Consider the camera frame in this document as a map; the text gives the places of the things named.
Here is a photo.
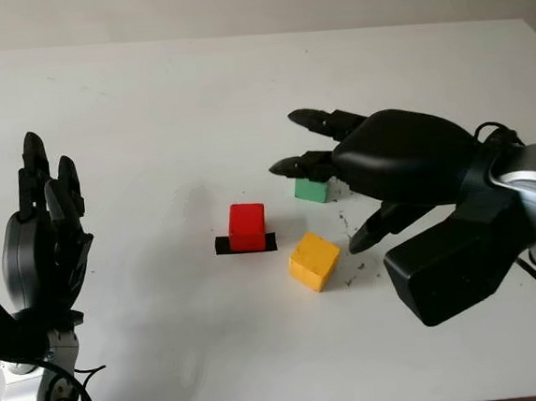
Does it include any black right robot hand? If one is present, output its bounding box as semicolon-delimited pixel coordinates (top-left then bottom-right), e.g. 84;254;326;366
263;93;488;262

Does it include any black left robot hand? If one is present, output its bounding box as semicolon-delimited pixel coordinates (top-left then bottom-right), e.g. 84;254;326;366
0;126;102;332

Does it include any green wooden block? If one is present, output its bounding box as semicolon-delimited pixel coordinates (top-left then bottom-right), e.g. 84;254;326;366
293;175;333;207

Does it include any yellow wooden block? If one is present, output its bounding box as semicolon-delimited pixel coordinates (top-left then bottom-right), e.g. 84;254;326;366
285;229;345;296

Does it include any red wooden block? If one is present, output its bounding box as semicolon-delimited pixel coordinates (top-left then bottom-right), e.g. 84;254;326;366
225;201;269;254

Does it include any black tape strip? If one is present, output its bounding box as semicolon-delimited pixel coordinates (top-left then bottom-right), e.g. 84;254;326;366
213;231;279;258

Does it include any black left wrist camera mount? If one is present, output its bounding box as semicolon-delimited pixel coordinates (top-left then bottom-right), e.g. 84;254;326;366
0;282;76;365

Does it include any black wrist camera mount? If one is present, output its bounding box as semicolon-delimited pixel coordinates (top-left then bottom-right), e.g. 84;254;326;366
0;282;76;365
374;139;536;332

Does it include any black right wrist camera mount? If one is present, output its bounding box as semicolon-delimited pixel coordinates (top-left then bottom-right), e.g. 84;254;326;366
374;139;536;332

